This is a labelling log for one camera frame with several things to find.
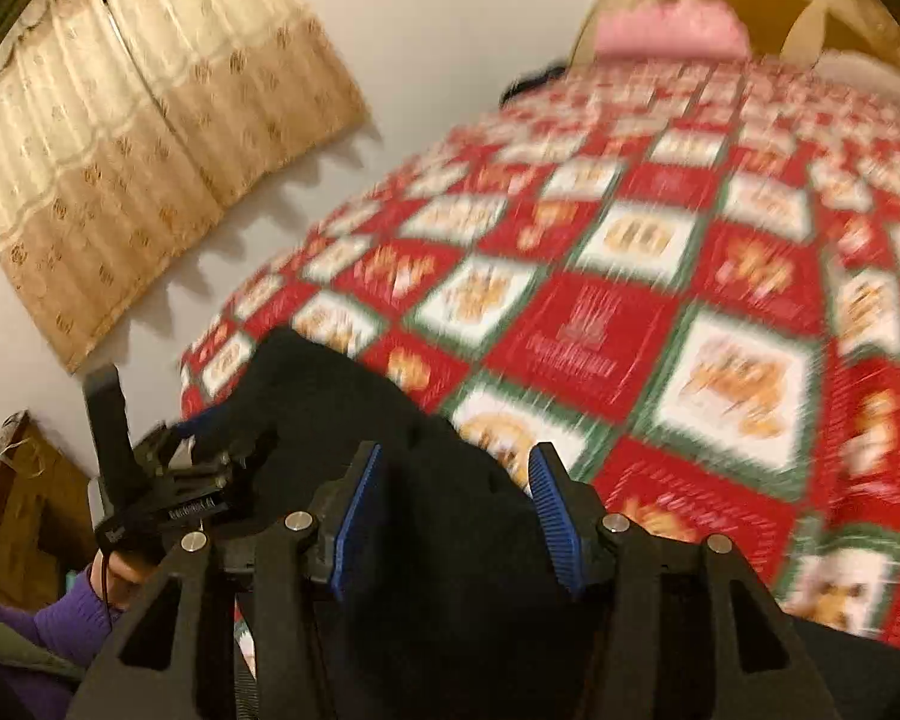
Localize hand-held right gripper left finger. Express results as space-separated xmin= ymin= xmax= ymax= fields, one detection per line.
xmin=66 ymin=441 xmax=385 ymax=720

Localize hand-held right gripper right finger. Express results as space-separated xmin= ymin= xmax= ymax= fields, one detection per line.
xmin=527 ymin=441 xmax=845 ymax=720

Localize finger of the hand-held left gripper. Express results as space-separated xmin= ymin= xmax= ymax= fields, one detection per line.
xmin=139 ymin=420 xmax=278 ymax=497

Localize black pants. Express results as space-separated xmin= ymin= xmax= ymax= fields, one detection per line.
xmin=180 ymin=326 xmax=900 ymax=720

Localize person's left hand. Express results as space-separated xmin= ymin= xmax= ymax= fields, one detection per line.
xmin=94 ymin=551 xmax=151 ymax=612

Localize brown wooden cabinet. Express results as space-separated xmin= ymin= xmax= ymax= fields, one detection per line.
xmin=0 ymin=411 xmax=100 ymax=610

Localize red checkered printed blanket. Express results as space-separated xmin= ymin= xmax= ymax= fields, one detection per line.
xmin=180 ymin=56 xmax=900 ymax=653

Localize beige patterned curtain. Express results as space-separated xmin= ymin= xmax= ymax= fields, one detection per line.
xmin=0 ymin=0 xmax=368 ymax=374

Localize dark cloth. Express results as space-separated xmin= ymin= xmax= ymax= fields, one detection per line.
xmin=499 ymin=64 xmax=571 ymax=107

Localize pink pillow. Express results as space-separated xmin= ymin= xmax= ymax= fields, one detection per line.
xmin=592 ymin=0 xmax=751 ymax=61

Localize striped pillow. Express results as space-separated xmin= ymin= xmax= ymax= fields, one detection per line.
xmin=814 ymin=51 xmax=900 ymax=117

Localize cream and wood headboard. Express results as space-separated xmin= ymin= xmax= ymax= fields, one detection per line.
xmin=570 ymin=0 xmax=900 ymax=70

